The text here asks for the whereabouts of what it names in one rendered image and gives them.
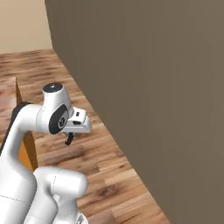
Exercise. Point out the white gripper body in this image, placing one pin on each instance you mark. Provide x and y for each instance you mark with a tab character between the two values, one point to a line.
81	126

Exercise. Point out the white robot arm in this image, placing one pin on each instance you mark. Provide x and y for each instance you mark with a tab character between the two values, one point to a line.
23	163

